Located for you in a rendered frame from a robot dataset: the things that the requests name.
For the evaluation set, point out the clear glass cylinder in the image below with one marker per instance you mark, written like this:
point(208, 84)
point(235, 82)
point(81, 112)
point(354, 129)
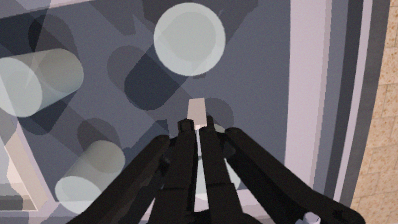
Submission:
point(31, 82)
point(189, 39)
point(91, 173)
point(200, 185)

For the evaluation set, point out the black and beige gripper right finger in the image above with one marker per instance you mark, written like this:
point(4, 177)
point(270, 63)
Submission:
point(283, 195)

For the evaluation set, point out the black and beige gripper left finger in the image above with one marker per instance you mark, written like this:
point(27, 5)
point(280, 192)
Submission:
point(127, 198)

